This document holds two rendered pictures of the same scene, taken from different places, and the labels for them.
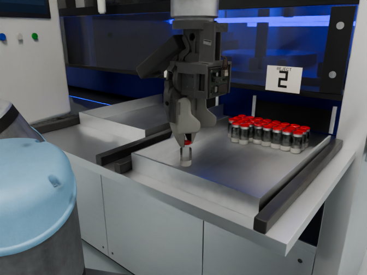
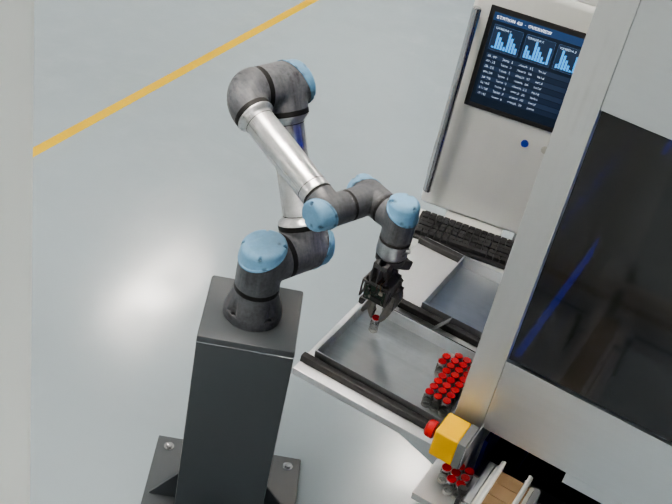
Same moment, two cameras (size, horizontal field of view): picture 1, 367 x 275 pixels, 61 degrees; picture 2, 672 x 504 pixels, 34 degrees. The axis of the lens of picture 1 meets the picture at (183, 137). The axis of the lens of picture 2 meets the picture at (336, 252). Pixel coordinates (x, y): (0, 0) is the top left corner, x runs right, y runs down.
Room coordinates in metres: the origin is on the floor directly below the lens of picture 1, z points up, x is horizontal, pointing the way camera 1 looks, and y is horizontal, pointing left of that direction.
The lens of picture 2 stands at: (-0.15, -1.93, 2.63)
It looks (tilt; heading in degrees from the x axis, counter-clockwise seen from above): 37 degrees down; 74
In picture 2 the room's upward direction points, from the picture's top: 13 degrees clockwise
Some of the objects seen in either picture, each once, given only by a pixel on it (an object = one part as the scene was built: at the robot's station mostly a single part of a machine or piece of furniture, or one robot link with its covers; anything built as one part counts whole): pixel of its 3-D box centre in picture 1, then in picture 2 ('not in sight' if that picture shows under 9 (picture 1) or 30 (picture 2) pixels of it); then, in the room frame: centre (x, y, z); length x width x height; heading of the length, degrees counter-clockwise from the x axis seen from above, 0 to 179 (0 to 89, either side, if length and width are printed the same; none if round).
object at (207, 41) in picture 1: (197, 60); (384, 275); (0.52, -0.02, 1.08); 0.09 x 0.08 x 0.12; 51
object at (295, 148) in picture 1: (262, 134); (442, 379); (0.67, -0.18, 0.90); 0.18 x 0.02 x 0.05; 51
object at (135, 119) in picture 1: (155, 113); (499, 311); (0.89, 0.08, 0.90); 0.34 x 0.26 x 0.04; 141
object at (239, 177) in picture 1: (237, 151); (401, 360); (0.58, -0.11, 0.90); 0.34 x 0.26 x 0.04; 141
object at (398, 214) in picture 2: not in sight; (399, 219); (0.52, -0.02, 1.24); 0.09 x 0.08 x 0.11; 121
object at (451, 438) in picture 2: not in sight; (452, 440); (0.61, -0.45, 0.99); 0.08 x 0.07 x 0.07; 141
